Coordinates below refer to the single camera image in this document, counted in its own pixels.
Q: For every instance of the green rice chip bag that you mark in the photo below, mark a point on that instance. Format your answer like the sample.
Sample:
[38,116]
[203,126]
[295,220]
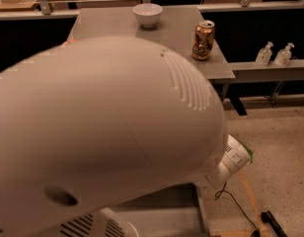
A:
[250,152]

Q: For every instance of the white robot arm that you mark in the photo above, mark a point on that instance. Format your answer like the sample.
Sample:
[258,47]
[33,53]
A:
[99,122]

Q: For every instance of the grey open bottom drawer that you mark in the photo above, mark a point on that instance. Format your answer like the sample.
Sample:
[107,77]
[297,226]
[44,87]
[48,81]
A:
[173,212]

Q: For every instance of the grey drawer cabinet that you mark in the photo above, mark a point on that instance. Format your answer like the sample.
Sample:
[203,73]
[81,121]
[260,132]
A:
[175,30]

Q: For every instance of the black floor bar right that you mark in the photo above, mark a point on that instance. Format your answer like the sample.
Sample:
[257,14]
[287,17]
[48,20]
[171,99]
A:
[267,217]

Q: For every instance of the left clear sanitizer bottle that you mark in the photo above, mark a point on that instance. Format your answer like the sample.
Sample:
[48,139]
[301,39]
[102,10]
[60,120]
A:
[264,54]

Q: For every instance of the clear sanitizer bottle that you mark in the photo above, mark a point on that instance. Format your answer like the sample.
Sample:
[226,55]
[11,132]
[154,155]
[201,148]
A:
[284,55]
[264,54]

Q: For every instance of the right clear sanitizer bottle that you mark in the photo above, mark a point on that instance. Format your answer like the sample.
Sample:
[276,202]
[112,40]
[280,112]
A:
[284,55]

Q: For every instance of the gold beverage can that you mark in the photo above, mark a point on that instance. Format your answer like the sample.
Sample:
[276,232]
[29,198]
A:
[204,36]

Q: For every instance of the white ceramic bowl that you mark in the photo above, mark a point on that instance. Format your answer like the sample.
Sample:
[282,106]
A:
[147,14]

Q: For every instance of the red apple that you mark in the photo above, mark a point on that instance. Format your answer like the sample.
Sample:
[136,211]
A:
[69,41]

